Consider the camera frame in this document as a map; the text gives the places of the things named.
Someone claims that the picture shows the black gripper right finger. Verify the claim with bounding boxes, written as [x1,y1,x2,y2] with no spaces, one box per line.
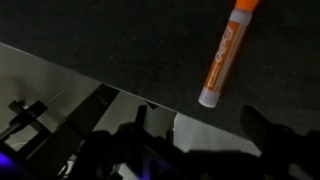
[240,105,292,155]

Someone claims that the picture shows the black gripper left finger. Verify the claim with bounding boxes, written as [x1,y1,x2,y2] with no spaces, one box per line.
[131,104,158,145]

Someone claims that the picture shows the orange Expo marker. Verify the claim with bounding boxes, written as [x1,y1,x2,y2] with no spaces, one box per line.
[197,0,261,109]

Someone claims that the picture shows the black clamp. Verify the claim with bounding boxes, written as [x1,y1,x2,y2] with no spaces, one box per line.
[0,99,52,141]

